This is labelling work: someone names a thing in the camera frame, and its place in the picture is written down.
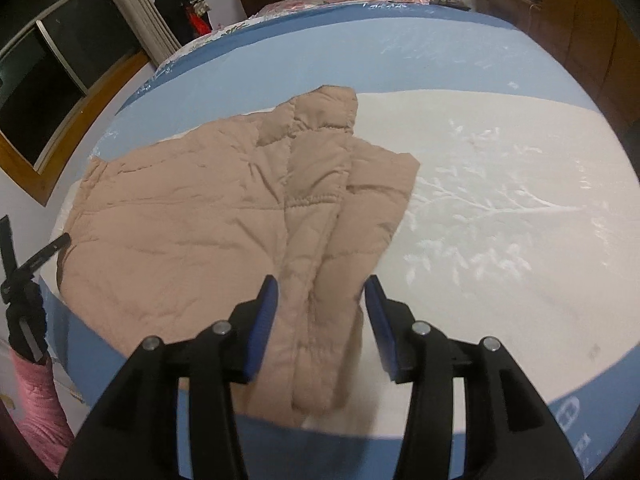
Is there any pink left sleeve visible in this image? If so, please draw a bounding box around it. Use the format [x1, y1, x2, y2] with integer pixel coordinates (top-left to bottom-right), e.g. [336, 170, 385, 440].
[12, 351, 75, 477]

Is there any coat rack with clothes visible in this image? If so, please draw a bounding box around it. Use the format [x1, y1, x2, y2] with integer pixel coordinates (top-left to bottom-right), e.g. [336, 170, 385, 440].
[154, 0, 213, 46]

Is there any wooden desk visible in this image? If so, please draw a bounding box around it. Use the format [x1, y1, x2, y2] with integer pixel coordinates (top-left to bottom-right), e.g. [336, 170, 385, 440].
[475, 0, 541, 37]

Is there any left hand black glove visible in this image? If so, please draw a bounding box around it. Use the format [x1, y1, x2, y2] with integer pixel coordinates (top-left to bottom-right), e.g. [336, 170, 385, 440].
[6, 282, 48, 364]

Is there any beige quilted jacket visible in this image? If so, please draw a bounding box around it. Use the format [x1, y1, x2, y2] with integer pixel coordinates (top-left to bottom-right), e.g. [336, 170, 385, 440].
[58, 86, 419, 427]

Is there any wood framed window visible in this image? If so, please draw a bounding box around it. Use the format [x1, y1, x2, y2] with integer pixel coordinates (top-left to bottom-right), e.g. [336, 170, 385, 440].
[1, 0, 149, 205]

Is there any large wooden wardrobe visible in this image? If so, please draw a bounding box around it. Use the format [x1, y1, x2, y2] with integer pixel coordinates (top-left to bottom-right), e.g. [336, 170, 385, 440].
[541, 0, 640, 137]

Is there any dark bedside table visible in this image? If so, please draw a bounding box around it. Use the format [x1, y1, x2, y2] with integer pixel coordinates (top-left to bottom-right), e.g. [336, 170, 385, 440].
[430, 0, 471, 12]

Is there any striped curtain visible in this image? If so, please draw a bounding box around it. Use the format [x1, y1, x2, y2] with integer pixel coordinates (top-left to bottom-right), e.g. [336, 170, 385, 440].
[113, 0, 180, 67]

